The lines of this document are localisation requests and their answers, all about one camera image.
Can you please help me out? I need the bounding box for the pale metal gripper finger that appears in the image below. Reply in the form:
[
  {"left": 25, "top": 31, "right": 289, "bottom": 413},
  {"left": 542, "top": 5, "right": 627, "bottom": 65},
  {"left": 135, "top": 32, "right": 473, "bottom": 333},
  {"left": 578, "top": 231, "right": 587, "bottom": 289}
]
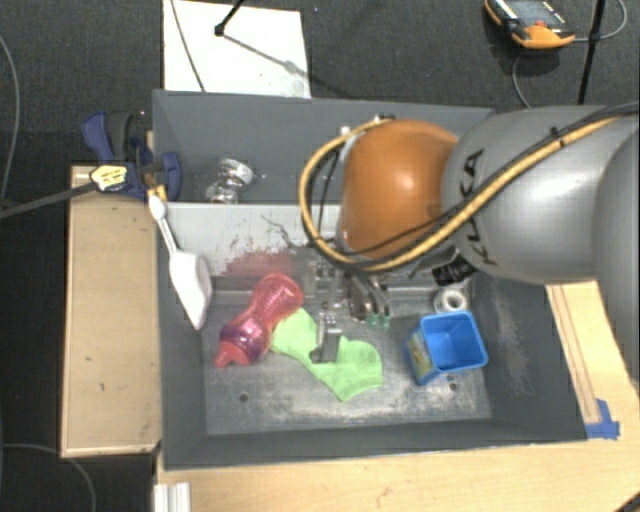
[
  {"left": 315, "top": 312, "right": 332, "bottom": 362},
  {"left": 325, "top": 323, "right": 345, "bottom": 365}
]

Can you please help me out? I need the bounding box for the green cloth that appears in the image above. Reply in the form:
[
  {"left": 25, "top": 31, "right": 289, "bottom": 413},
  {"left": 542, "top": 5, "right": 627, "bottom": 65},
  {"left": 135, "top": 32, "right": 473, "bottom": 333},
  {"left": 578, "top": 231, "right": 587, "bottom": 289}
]
[{"left": 269, "top": 306, "right": 385, "bottom": 404}]

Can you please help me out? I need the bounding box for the pink and red baby bottle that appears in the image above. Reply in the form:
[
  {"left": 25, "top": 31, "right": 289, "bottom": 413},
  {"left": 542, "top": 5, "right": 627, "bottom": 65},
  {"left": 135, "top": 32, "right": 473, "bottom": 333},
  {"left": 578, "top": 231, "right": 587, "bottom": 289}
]
[{"left": 213, "top": 271, "right": 306, "bottom": 370}]

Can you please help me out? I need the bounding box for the grey metal bin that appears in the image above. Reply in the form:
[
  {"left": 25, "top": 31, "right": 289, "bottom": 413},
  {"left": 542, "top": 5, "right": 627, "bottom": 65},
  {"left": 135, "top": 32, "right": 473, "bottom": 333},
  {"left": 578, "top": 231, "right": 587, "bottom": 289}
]
[{"left": 151, "top": 88, "right": 589, "bottom": 471}]

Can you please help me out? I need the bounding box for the blue square cup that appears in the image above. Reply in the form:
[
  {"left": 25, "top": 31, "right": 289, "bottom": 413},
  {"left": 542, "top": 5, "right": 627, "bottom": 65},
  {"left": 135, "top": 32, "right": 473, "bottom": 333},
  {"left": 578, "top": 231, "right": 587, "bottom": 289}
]
[{"left": 403, "top": 309, "right": 490, "bottom": 387}]

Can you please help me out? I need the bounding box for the white plastic scoop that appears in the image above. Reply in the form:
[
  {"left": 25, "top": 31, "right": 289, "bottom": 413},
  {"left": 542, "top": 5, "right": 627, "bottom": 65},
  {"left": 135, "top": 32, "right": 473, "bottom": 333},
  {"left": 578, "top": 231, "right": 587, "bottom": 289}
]
[{"left": 146, "top": 193, "right": 214, "bottom": 332}]

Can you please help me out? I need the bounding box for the clear glass thing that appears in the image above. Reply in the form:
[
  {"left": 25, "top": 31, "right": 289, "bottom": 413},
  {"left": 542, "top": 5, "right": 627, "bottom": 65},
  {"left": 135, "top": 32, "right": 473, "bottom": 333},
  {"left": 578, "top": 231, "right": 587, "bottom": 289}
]
[{"left": 203, "top": 156, "right": 257, "bottom": 206}]

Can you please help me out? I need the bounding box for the pale wood board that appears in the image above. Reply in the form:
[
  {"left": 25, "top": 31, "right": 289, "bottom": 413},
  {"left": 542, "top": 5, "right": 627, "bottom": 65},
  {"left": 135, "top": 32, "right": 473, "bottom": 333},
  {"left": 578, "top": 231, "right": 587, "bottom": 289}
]
[{"left": 59, "top": 164, "right": 164, "bottom": 459}]

